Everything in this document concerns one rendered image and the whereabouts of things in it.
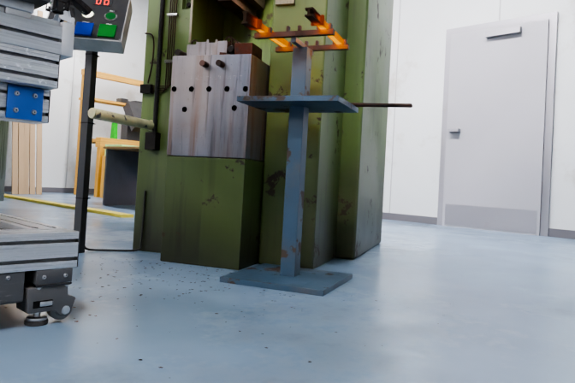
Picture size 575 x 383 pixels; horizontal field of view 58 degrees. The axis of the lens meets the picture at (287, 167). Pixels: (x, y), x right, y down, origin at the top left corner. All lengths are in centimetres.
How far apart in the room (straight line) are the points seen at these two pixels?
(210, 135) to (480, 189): 396
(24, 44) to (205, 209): 110
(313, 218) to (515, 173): 361
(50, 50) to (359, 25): 174
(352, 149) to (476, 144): 324
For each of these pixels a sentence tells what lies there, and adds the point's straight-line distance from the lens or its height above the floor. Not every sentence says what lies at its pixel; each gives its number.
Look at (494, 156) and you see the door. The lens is 576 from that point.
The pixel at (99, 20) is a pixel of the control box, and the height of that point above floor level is 106.
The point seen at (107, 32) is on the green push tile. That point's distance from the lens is 253.
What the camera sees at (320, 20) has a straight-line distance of 192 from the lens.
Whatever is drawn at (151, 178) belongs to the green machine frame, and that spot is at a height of 36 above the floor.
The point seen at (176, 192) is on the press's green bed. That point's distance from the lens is 235.
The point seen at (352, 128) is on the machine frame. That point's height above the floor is 68.
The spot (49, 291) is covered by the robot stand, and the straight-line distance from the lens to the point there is 143.
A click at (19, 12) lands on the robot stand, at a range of 152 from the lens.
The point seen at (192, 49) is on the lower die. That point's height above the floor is 96.
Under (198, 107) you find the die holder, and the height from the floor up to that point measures 68.
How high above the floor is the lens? 38
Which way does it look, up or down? 2 degrees up
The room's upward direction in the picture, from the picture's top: 3 degrees clockwise
